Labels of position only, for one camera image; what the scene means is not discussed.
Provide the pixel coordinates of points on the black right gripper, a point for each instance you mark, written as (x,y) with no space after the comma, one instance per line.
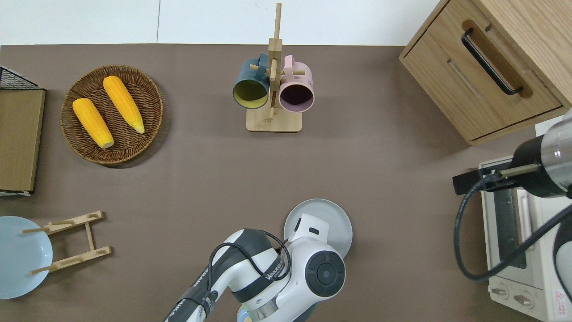
(536,172)

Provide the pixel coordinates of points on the gray round plate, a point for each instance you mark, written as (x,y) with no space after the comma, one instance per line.
(333,219)

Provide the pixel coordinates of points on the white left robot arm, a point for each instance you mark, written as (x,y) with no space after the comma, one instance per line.
(304,255)

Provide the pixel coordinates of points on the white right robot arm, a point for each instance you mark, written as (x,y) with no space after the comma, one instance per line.
(561,134)

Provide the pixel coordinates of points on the wooden plate rack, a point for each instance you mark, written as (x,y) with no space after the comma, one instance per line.
(90,237)

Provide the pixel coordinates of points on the light blue plate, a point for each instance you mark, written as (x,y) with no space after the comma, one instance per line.
(22,259)

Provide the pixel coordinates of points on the white toaster oven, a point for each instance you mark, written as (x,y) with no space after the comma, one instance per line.
(505,268)

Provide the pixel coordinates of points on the white oven knob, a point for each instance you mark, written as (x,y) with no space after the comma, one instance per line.
(499,291)
(522,299)

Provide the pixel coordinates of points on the red triangle warning sticker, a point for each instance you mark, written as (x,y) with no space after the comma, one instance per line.
(561,300)

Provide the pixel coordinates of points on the wooden cabinet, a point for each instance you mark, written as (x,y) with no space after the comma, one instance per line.
(536,27)

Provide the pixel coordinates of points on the pink mug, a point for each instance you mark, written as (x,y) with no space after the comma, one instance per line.
(301,78)

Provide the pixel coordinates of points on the wooden mug tree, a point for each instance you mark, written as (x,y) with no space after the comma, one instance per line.
(273,123)

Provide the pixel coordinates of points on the teal mug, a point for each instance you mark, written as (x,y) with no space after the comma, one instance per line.
(248,74)

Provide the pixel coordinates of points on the brown table mat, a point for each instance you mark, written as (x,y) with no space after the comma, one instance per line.
(201,179)

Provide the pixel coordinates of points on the brown wicker basket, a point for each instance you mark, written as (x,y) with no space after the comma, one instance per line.
(134,147)

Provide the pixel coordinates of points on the yellow corn cob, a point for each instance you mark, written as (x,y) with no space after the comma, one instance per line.
(93,123)
(124,103)

